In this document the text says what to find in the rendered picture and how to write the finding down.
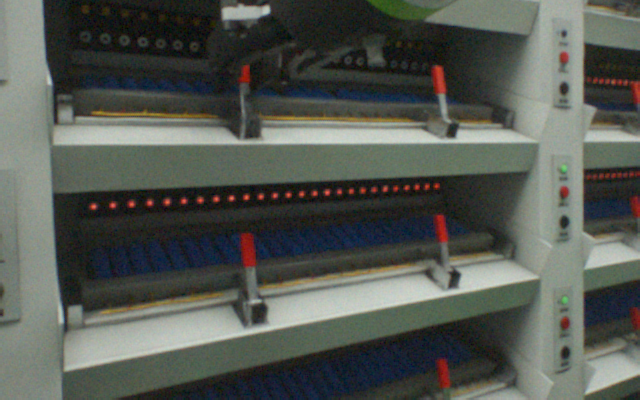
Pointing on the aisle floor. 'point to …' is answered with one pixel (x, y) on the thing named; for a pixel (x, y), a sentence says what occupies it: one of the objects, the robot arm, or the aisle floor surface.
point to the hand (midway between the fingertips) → (242, 72)
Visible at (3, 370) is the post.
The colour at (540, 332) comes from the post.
